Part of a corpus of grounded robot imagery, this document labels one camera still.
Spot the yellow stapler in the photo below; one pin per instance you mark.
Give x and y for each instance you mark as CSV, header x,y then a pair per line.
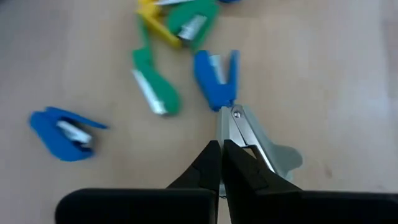
x,y
161,31

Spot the blue stapler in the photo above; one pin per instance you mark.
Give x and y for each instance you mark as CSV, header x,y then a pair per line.
x,y
228,1
53,137
214,93

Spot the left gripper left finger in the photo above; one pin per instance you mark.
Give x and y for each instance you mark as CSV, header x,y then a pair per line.
x,y
140,207

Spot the green stapler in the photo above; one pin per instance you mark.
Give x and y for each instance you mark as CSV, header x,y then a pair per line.
x,y
208,15
161,93

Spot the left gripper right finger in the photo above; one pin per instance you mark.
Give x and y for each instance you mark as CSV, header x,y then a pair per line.
x,y
295,208

